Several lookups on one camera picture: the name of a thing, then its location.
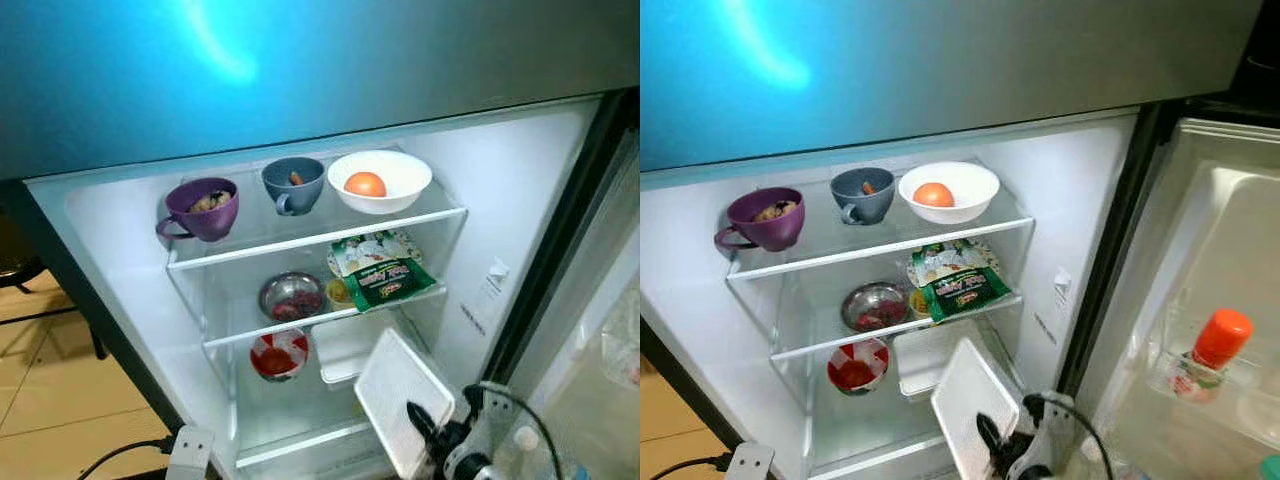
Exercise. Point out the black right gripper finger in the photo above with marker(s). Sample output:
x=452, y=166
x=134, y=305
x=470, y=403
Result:
x=993, y=440
x=425, y=428

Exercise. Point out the white plastic tray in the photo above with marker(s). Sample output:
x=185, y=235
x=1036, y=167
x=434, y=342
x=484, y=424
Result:
x=395, y=385
x=965, y=400

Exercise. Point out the silver fridge door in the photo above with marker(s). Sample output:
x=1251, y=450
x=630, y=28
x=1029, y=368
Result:
x=600, y=380
x=1200, y=250

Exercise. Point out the glass fridge shelf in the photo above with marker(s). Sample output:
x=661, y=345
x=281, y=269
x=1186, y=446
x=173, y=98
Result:
x=870, y=455
x=870, y=252
x=300, y=442
x=300, y=240
x=810, y=342
x=240, y=330

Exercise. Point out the silver two-door fridge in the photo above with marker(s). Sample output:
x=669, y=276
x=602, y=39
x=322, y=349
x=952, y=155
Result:
x=300, y=60
x=900, y=60

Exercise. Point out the white plastic container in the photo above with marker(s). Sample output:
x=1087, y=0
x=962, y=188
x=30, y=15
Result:
x=920, y=360
x=340, y=350

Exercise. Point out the red white bowl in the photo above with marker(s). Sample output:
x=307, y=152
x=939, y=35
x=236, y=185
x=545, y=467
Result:
x=278, y=355
x=857, y=367

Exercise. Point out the small yellow cup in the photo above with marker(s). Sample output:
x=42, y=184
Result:
x=340, y=292
x=918, y=303

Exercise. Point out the green white food packet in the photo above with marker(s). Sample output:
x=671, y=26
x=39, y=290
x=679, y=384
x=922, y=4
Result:
x=380, y=270
x=955, y=280

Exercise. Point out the steel bowl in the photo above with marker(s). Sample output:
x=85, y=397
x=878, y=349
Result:
x=873, y=308
x=292, y=297

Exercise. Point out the red cap sauce bottle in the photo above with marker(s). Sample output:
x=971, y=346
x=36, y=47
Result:
x=1220, y=340

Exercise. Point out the wide white bowl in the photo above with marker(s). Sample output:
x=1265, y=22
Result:
x=400, y=185
x=970, y=195

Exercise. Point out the clear bottle teal cap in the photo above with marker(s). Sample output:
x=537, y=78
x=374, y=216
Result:
x=1272, y=468

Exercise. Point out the round orange fruit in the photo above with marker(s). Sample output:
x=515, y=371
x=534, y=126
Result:
x=933, y=195
x=365, y=184

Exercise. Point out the blue-grey cup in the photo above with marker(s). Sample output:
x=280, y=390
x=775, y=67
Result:
x=862, y=205
x=292, y=195

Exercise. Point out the purple cup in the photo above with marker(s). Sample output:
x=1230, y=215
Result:
x=200, y=220
x=765, y=232

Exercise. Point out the beige food pieces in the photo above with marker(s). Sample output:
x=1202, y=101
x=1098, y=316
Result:
x=210, y=200
x=775, y=212

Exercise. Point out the dark chair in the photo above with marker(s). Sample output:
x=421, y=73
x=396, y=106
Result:
x=20, y=260

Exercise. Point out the black-topped grey kitchen counter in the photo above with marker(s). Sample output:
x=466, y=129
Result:
x=1265, y=50

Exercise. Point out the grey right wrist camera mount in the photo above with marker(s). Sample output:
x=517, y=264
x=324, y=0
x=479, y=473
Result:
x=490, y=430
x=1050, y=435

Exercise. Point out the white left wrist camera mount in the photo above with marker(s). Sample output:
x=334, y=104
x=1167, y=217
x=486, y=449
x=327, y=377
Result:
x=190, y=450
x=750, y=460

